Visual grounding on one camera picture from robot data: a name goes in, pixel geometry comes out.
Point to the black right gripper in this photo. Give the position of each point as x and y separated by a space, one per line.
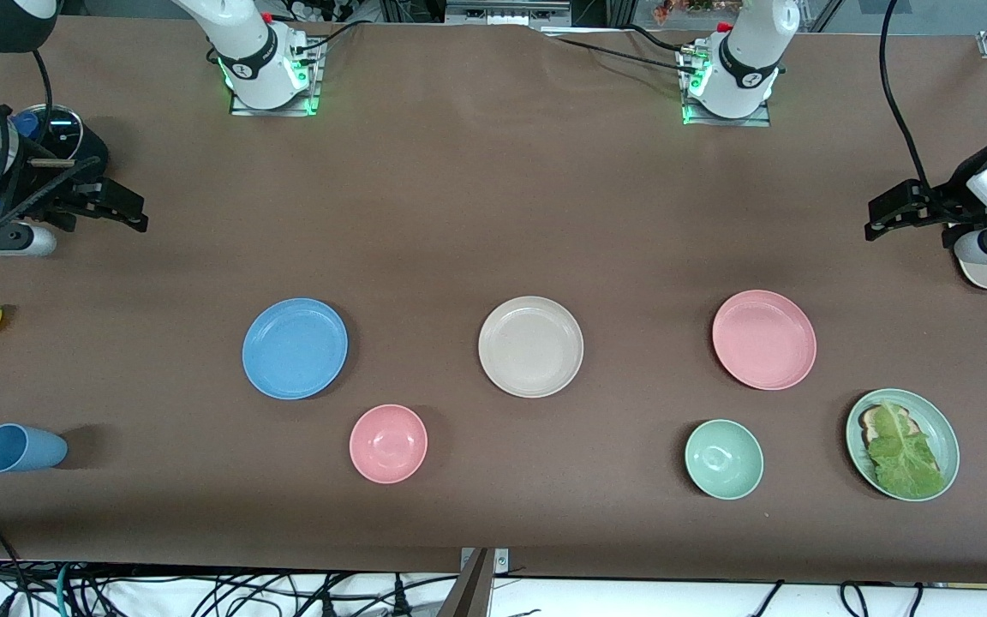
38 184

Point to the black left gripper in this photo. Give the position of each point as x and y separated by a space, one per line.
949 196

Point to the pink plate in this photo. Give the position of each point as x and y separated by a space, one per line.
764 340

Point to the blue plate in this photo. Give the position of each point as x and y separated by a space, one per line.
295 349

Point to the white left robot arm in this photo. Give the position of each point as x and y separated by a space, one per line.
750 51

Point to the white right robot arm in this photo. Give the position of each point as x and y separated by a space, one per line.
245 43

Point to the toasted bread slice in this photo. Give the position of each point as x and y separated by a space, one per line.
871 420

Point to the green oval plate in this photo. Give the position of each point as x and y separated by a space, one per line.
946 433

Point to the green lettuce leaf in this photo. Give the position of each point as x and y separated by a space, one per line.
905 463

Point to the blue plastic cup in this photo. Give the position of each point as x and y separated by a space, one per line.
26 449

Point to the orange artificial flowers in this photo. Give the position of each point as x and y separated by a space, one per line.
690 8

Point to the small green bowl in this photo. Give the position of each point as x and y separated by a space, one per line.
724 459

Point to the small pink bowl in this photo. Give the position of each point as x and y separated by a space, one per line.
388 444

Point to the beige plate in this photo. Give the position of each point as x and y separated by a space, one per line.
531 347

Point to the grey metal box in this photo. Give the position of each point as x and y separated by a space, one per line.
506 10

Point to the grey metal table bracket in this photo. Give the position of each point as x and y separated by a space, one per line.
502 561

